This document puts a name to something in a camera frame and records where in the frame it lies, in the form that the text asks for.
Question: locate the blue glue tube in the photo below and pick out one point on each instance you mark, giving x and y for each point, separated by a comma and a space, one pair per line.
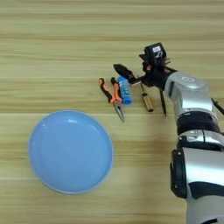
126, 93

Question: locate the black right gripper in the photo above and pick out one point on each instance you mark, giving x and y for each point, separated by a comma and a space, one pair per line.
156, 75

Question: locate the small black box white label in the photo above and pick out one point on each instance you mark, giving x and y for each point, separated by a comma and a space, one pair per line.
154, 51

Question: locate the round blue plate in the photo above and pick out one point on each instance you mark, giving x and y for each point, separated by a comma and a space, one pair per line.
70, 151

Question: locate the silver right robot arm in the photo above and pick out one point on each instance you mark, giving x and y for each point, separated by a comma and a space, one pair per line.
192, 96

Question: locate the orange black needle-nose pliers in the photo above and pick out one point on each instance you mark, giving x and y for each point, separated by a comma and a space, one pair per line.
116, 100

